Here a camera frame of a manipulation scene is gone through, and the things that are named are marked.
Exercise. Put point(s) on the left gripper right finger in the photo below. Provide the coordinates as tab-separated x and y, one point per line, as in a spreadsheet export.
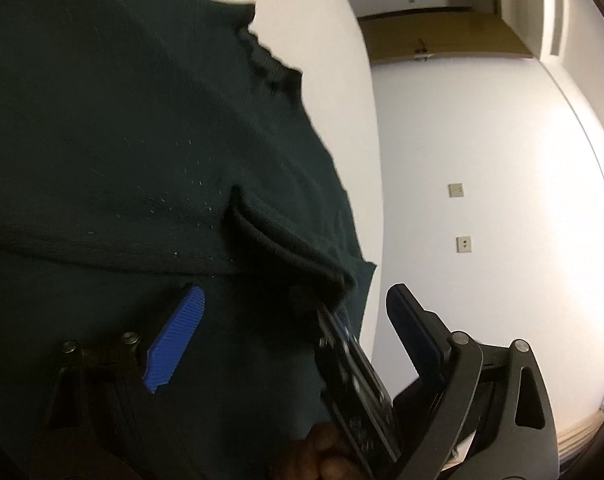
475	411

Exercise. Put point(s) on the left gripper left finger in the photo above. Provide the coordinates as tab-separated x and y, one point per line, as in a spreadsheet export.
166	351

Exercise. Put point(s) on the dark green knit garment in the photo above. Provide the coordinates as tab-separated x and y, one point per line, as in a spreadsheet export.
148	146

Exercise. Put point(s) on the person's right hand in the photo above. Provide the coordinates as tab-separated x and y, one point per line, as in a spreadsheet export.
320	455

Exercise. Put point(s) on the white bed mattress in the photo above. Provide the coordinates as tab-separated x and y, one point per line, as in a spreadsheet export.
322	39

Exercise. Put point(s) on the brown wooden door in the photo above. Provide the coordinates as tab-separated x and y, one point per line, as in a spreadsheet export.
392	38

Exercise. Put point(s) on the lower wall socket plate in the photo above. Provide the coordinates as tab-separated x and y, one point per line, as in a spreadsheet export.
464	244

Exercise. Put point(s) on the upper wall switch plate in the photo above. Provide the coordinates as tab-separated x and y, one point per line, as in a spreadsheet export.
456	190

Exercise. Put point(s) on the door handle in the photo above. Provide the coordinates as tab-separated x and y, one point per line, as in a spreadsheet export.
422	52

